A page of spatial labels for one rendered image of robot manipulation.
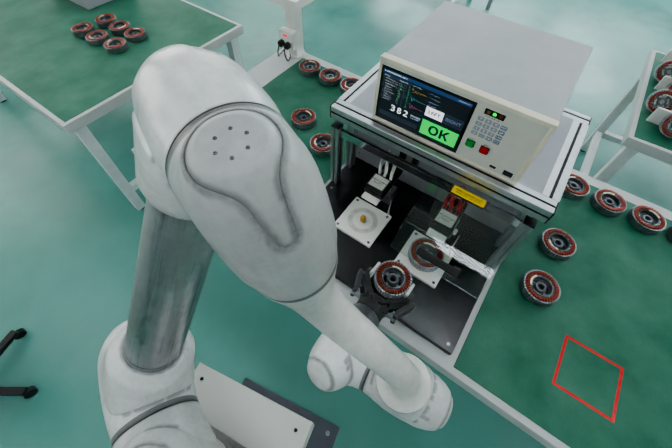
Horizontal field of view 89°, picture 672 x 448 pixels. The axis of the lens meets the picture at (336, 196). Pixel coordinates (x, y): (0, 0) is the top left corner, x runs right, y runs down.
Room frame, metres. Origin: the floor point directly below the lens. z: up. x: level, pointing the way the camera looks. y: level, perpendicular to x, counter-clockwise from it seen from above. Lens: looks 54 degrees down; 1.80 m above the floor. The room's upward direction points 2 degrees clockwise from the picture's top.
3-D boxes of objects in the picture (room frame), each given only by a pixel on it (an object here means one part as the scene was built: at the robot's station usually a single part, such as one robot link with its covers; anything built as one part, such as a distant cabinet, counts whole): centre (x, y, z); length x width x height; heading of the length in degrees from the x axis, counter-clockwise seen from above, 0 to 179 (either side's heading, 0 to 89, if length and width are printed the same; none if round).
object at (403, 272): (0.41, -0.18, 0.83); 0.11 x 0.11 x 0.04
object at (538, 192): (0.85, -0.38, 1.09); 0.68 x 0.44 x 0.05; 57
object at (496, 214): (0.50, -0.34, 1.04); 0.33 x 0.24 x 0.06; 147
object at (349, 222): (0.65, -0.10, 0.78); 0.15 x 0.15 x 0.01; 57
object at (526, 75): (0.84, -0.39, 1.22); 0.44 x 0.39 x 0.20; 57
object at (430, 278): (0.51, -0.30, 0.78); 0.15 x 0.15 x 0.01; 57
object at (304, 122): (1.18, 0.16, 0.77); 0.11 x 0.11 x 0.04
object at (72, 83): (2.06, 1.67, 0.37); 1.85 x 1.10 x 0.75; 57
